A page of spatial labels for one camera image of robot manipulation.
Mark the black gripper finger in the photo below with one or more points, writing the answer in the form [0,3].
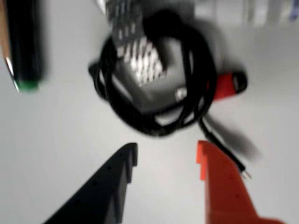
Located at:
[100,193]

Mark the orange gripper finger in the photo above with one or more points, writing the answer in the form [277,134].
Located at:
[222,193]

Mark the black marker with green cap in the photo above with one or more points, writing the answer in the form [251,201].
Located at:
[25,46]

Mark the brown cardboard ballpoint pen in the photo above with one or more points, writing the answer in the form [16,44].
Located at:
[3,28]

